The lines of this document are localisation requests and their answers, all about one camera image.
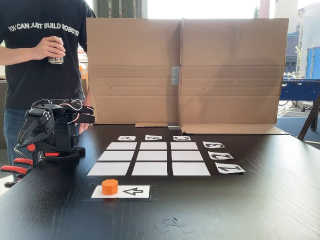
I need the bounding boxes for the orange background object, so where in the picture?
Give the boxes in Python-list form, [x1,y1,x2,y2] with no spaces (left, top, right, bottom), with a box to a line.
[78,63,89,81]

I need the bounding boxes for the paper label number 2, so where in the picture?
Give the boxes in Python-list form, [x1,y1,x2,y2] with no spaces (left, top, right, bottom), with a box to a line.
[207,151,235,160]

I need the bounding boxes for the blue foosball table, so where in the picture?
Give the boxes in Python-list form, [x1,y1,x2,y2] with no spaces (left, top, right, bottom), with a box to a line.
[279,78,320,113]

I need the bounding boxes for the white paper grid square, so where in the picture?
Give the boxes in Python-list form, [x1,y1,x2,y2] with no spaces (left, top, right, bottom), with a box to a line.
[171,162,212,177]
[136,150,168,161]
[171,150,205,161]
[131,162,168,177]
[106,141,138,150]
[86,162,131,177]
[139,141,168,150]
[170,141,200,150]
[97,150,135,161]

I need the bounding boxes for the paper label number 3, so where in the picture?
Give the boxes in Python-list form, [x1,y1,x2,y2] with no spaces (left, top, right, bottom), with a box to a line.
[202,141,225,149]

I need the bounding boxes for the brown cardboard box wall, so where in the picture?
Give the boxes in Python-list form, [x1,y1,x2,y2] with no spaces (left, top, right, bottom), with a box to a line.
[85,17,290,135]

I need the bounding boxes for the red black clamp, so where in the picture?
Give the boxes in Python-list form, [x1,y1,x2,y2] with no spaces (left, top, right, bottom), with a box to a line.
[0,143,61,188]

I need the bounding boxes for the standing person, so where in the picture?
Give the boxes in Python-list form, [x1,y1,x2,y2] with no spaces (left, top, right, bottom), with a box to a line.
[0,0,97,167]

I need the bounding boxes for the white arrow paper sheet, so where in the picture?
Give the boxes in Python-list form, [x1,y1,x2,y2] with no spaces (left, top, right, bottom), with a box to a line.
[90,185,151,200]

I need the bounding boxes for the person's left hand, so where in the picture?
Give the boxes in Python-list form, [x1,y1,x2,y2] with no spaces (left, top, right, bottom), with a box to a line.
[78,121,90,135]

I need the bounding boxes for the black slanted stand leg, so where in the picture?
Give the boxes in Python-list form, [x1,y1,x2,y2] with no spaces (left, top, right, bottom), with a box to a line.
[297,92,320,141]

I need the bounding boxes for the paper label number 1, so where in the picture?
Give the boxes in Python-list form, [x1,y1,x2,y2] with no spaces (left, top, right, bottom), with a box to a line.
[214,164,246,174]

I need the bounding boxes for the person's right hand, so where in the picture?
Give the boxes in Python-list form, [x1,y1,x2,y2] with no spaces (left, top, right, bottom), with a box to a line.
[31,35,67,62]

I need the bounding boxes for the round orange token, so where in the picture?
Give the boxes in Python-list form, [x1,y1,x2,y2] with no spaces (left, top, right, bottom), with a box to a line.
[101,179,119,196]

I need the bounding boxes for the metal drink can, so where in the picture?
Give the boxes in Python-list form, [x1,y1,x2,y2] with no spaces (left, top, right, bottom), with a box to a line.
[47,36,65,65]

